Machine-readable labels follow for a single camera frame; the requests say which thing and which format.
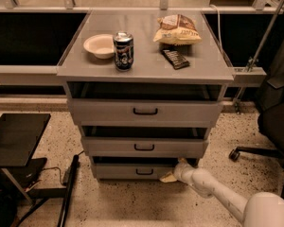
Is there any grey bottom drawer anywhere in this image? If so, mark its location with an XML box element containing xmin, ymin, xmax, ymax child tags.
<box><xmin>91</xmin><ymin>164</ymin><xmax>175</xmax><ymax>180</ymax></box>

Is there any grey drawer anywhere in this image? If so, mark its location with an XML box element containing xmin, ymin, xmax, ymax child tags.
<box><xmin>91</xmin><ymin>164</ymin><xmax>175</xmax><ymax>180</ymax></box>
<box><xmin>81</xmin><ymin>137</ymin><xmax>208</xmax><ymax>158</ymax></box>
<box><xmin>68</xmin><ymin>99</ymin><xmax>222</xmax><ymax>128</ymax></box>

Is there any grey top drawer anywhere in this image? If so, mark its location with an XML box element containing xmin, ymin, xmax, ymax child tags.
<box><xmin>68</xmin><ymin>99</ymin><xmax>222</xmax><ymax>128</ymax></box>

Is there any yellow chip bag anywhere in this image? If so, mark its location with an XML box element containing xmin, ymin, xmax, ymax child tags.
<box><xmin>153</xmin><ymin>14</ymin><xmax>202</xmax><ymax>45</ymax></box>

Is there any dark soda can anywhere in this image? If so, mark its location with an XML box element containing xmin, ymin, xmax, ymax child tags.
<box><xmin>113</xmin><ymin>31</ymin><xmax>133</xmax><ymax>71</ymax></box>

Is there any white paper bowl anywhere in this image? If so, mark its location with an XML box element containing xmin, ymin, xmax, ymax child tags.
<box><xmin>83</xmin><ymin>34</ymin><xmax>114</xmax><ymax>59</ymax></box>

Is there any black pole on floor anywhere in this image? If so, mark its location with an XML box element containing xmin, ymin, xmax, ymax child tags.
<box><xmin>57</xmin><ymin>154</ymin><xmax>79</xmax><ymax>227</ymax></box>

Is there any metal diagonal rod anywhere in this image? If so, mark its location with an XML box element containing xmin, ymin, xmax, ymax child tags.
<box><xmin>233</xmin><ymin>0</ymin><xmax>284</xmax><ymax>114</ymax></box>

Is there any grey middle drawer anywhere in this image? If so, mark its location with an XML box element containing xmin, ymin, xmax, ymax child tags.
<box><xmin>81</xmin><ymin>137</ymin><xmax>208</xmax><ymax>158</ymax></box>

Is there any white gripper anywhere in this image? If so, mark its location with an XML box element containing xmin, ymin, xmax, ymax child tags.
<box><xmin>160</xmin><ymin>157</ymin><xmax>202</xmax><ymax>186</ymax></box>

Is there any dark chocolate bar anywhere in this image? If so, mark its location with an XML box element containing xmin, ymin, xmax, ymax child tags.
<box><xmin>161</xmin><ymin>49</ymin><xmax>190</xmax><ymax>70</ymax></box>

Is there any white cable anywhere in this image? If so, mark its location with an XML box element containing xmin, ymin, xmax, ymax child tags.
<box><xmin>209</xmin><ymin>4</ymin><xmax>225</xmax><ymax>59</ymax></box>

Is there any grey floor cable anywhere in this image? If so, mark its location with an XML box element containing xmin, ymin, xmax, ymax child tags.
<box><xmin>41</xmin><ymin>149</ymin><xmax>85</xmax><ymax>186</ymax></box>

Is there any black office chair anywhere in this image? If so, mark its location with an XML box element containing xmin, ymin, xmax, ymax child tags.
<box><xmin>229</xmin><ymin>39</ymin><xmax>284</xmax><ymax>200</ymax></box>

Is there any grey drawer cabinet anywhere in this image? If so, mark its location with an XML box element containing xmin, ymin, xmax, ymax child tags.
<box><xmin>56</xmin><ymin>9</ymin><xmax>237</xmax><ymax>183</ymax></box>

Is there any black side table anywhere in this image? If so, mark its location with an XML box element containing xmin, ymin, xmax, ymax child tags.
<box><xmin>0</xmin><ymin>113</ymin><xmax>51</xmax><ymax>204</ymax></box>

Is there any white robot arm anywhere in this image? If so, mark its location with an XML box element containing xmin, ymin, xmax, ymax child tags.
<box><xmin>160</xmin><ymin>158</ymin><xmax>284</xmax><ymax>227</ymax></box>

